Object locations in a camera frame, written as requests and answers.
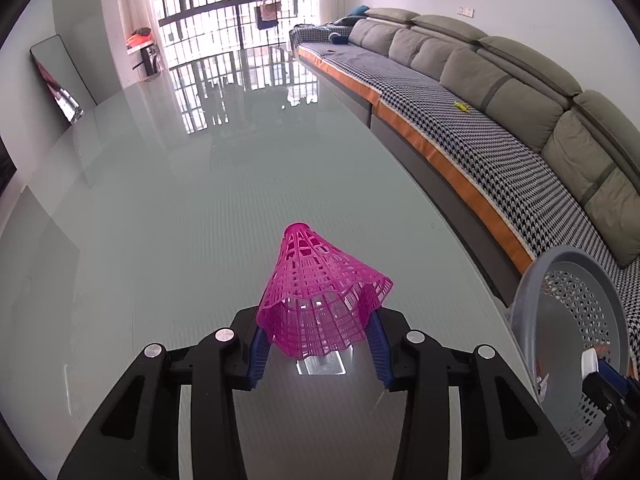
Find small table with orange item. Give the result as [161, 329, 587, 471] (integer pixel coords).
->
[125, 27, 161, 81]

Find houndstooth sofa cover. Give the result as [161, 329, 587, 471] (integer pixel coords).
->
[290, 25, 640, 361]

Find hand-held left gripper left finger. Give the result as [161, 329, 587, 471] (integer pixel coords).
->
[57, 307, 273, 480]

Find pink plastic shuttlecock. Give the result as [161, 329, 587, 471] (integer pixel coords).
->
[256, 222, 394, 361]

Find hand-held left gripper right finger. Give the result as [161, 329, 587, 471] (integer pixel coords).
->
[367, 307, 583, 480]

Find clothes stand with pink garment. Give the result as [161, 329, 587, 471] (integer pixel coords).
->
[254, 0, 283, 51]

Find black television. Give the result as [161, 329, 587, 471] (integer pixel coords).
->
[0, 135, 16, 196]

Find blue-grey perforated plastic basket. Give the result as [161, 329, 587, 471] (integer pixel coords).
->
[505, 246, 631, 461]

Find standing floor mirror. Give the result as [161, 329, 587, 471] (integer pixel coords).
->
[30, 35, 98, 123]

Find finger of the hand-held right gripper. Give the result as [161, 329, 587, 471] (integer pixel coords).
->
[584, 375, 640, 453]
[597, 357, 640, 398]

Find barred balcony window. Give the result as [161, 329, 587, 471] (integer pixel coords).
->
[159, 0, 317, 61]

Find grey sofa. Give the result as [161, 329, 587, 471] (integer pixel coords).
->
[347, 7, 640, 266]

